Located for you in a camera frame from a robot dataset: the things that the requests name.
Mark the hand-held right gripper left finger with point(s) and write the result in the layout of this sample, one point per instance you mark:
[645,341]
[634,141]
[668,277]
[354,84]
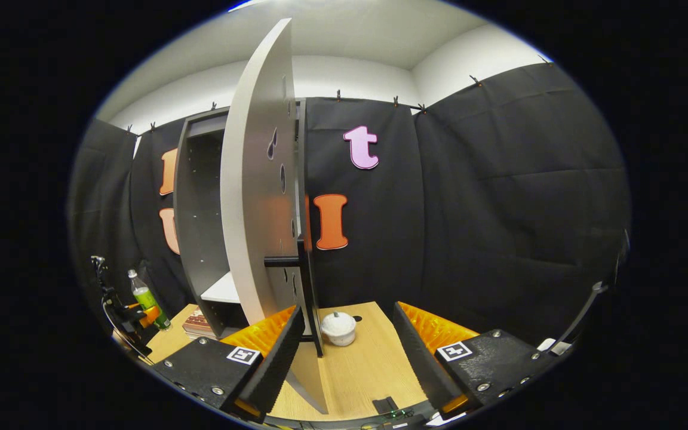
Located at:
[278,358]

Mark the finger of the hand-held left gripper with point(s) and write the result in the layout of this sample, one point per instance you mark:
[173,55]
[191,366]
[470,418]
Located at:
[151,316]

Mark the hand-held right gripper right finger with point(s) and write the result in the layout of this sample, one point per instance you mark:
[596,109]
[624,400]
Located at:
[421,364]

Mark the green label bottle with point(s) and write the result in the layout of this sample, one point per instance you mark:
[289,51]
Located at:
[147,298]

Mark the dark grey cabinet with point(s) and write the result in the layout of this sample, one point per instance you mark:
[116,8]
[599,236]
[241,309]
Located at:
[192,209]

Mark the beige cabinet door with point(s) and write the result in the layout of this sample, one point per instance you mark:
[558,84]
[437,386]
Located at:
[254,209]

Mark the white cabinet shelf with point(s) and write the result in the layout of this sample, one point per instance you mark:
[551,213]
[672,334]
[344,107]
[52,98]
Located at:
[221,291]

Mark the brown cover book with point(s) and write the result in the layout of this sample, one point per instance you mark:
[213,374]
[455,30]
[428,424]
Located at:
[197,321]

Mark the white lidded pot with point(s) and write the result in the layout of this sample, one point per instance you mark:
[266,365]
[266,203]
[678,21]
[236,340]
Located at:
[338,328]

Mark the thin dark rod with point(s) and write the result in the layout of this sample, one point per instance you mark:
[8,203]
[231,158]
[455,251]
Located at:
[583,310]

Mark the black backdrop cloth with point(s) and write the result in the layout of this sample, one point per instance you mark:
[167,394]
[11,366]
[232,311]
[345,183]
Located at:
[499,209]

